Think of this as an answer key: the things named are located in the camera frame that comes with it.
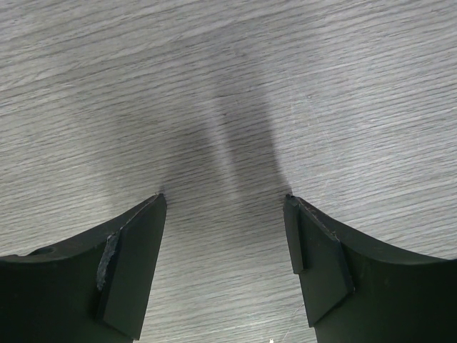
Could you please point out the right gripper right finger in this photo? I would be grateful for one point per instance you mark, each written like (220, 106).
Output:
(359, 289)

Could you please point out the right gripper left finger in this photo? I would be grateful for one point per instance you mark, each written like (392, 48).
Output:
(92, 287)

